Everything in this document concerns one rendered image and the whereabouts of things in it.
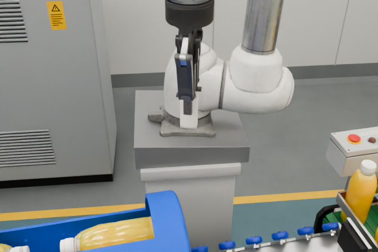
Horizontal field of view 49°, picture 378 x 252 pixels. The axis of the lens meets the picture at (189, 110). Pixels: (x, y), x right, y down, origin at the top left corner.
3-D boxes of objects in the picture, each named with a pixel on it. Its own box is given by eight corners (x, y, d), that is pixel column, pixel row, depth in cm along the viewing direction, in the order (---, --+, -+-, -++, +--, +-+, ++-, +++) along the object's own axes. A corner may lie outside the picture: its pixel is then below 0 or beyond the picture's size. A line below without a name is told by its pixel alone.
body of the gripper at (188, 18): (170, -13, 66) (171, 41, 71) (158, 4, 59) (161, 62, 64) (217, -10, 65) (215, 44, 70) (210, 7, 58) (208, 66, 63)
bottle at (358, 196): (363, 229, 121) (379, 181, 111) (338, 220, 124) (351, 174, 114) (367, 213, 126) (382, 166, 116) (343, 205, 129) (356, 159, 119)
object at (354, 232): (332, 250, 112) (341, 218, 105) (340, 248, 113) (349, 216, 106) (351, 282, 104) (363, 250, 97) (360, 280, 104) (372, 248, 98)
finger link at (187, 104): (193, 86, 70) (189, 95, 67) (192, 112, 72) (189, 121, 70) (184, 86, 70) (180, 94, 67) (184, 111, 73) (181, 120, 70)
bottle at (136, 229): (163, 207, 89) (75, 221, 86) (169, 228, 83) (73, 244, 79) (165, 233, 92) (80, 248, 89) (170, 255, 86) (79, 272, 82)
